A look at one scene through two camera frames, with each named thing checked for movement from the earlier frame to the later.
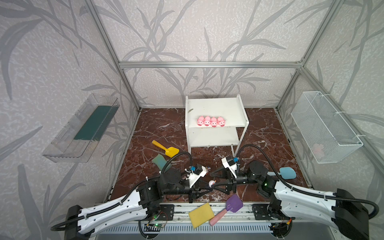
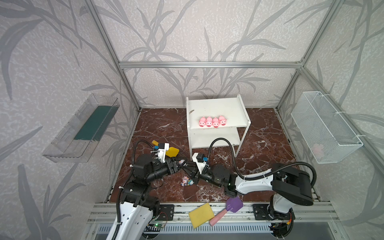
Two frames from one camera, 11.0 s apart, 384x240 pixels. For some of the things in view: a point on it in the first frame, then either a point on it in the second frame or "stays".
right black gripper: [233, 181] → [195, 173]
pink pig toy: [200, 121] stays
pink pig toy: [207, 121] stays
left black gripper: [191, 191] → [172, 165]
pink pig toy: [221, 121] stays
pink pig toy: [214, 122] stays
